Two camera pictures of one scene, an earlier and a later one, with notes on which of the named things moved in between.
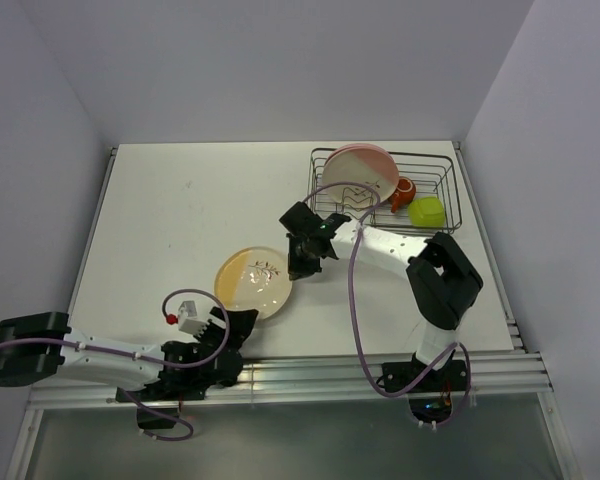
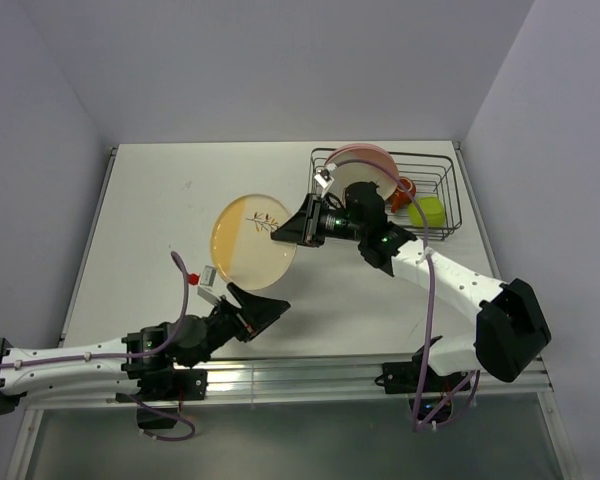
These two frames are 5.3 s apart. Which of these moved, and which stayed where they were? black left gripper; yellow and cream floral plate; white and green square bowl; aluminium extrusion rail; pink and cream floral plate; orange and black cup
Moved: black left gripper; yellow and cream floral plate
Stayed: aluminium extrusion rail; orange and black cup; white and green square bowl; pink and cream floral plate
